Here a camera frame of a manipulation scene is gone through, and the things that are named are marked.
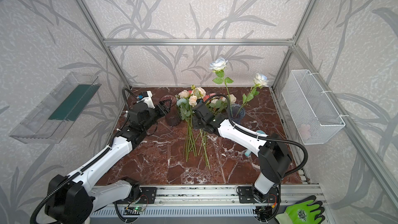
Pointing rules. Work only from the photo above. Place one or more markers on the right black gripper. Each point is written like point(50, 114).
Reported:
point(198, 110)

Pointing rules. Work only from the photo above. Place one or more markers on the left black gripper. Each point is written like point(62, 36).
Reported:
point(160, 108)

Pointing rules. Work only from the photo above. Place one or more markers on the flower bunch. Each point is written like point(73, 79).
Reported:
point(203, 135)
point(186, 101)

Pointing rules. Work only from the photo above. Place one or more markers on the purple blue glass vase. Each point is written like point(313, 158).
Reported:
point(236, 113)

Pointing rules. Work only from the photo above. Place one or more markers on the pale blue rose stem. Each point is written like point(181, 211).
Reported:
point(218, 68)

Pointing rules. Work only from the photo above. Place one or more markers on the white rose stem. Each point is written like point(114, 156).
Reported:
point(260, 81)

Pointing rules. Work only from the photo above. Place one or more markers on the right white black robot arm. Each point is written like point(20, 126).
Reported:
point(273, 154)

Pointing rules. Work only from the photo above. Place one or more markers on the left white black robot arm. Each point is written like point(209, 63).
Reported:
point(72, 199)

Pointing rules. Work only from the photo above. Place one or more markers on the dark red glass vase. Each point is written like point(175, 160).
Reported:
point(172, 118)

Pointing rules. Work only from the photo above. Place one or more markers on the green circuit board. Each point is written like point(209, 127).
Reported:
point(134, 210)

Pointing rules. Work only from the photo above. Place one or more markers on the pink object in basket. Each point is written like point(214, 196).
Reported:
point(305, 131)

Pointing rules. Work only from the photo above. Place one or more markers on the green black work glove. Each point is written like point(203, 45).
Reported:
point(306, 211)

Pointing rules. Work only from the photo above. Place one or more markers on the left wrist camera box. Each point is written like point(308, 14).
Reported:
point(146, 97)

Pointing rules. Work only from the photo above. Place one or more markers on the aluminium front rail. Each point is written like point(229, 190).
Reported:
point(225, 195)

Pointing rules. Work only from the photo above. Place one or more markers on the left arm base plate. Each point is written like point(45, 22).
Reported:
point(142, 195)

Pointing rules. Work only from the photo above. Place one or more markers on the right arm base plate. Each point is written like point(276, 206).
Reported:
point(247, 194)

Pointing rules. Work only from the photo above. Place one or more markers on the clear plastic wall tray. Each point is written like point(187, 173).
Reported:
point(49, 122)

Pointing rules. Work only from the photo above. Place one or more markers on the white wire mesh basket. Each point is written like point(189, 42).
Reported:
point(308, 103)

